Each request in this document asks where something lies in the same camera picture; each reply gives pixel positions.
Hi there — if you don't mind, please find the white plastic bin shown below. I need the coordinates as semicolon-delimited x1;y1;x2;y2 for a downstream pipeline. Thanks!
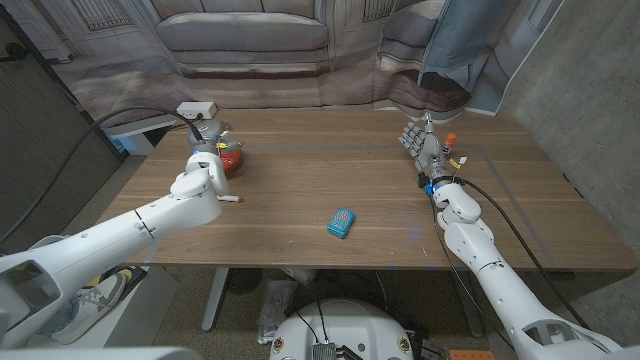
29;234;66;249

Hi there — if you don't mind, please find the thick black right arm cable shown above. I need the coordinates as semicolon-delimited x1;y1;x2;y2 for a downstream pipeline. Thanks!
456;178;592;330

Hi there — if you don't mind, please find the grey table leg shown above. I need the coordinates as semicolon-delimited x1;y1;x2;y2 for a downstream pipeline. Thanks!
451;270;485;339
201;267;230;333

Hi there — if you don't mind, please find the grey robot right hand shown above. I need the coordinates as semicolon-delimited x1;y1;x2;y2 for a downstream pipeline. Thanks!
398;112;454;183

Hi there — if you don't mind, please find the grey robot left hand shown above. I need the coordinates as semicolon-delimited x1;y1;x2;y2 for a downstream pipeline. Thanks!
187;118;246;156

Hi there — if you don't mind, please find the grey white sneaker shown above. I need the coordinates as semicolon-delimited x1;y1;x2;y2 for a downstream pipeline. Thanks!
49;271;127;346

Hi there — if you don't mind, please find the white power strip box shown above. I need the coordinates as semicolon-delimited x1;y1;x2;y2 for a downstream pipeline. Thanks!
176;101;218;121

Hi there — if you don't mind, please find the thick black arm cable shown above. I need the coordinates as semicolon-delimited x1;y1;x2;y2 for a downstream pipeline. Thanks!
456;178;592;330
0;106;206;241

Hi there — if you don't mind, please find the black round floor fan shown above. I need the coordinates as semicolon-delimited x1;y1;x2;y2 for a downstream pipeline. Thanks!
225;268;265;296

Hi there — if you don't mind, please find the orange box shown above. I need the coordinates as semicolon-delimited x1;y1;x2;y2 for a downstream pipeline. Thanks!
449;349;496;360

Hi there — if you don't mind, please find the white plastic device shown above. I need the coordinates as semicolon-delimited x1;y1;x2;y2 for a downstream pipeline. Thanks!
280;267;319;287

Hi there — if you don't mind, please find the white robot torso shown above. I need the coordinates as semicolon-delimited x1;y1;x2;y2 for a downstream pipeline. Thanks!
268;298;415;360

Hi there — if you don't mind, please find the yellow black object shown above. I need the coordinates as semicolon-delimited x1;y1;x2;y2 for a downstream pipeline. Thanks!
117;264;149;289

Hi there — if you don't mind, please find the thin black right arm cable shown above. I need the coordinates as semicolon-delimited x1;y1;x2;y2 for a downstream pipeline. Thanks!
429;194;517;352

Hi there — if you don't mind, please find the red bowl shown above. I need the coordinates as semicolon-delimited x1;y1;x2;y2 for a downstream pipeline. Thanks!
219;148;245;176

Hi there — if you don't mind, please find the printed sofa room backdrop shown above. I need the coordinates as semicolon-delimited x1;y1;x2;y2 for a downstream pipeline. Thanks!
29;0;566;131

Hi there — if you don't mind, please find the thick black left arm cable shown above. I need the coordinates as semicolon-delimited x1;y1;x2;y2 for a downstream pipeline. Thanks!
0;106;206;241

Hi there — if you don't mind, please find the clear plastic bag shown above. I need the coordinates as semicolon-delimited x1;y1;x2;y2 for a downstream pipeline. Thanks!
257;278;301;346

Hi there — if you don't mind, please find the blue sponge block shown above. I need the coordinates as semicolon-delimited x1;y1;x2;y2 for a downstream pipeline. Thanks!
327;207;356;240

